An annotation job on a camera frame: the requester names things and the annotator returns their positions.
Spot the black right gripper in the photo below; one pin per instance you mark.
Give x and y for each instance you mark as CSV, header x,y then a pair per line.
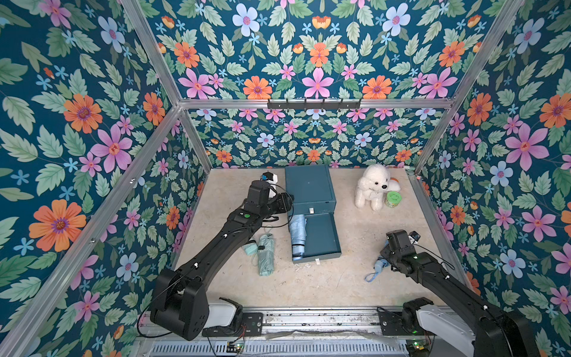
x,y
388,257

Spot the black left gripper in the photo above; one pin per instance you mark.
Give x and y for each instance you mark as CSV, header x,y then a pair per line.
x,y
281,201

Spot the light blue umbrella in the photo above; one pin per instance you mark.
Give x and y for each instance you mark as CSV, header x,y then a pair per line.
x,y
297,229
378,268

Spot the teal drawer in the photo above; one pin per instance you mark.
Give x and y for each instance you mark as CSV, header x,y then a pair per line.
x,y
322,241

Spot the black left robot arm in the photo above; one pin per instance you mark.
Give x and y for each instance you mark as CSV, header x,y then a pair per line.
x,y
180,303

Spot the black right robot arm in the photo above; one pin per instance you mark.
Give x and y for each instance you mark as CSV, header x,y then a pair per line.
x,y
482,328

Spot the mint green folded umbrella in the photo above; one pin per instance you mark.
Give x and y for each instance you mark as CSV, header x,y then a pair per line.
x,y
265,254

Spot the teal drawer cabinet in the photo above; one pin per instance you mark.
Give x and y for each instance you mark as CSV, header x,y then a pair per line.
x,y
311,188

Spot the green lidded cup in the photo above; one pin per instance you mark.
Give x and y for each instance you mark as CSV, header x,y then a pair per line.
x,y
393,199

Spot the white plush dog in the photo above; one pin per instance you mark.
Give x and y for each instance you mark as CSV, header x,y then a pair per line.
x,y
372,186

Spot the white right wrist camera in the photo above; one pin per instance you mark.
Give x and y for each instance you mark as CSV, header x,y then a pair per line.
x,y
414,237

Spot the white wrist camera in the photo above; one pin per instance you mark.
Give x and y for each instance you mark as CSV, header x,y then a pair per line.
x,y
414,237
272,179

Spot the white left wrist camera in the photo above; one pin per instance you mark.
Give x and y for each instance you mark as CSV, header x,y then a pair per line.
x,y
272,179

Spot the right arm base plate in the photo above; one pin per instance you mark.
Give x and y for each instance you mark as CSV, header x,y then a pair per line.
x,y
392,324

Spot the black wall hook rail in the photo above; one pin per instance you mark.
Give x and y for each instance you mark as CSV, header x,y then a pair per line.
x,y
306,104

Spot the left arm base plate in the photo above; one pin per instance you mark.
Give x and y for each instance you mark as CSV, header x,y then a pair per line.
x,y
249,324

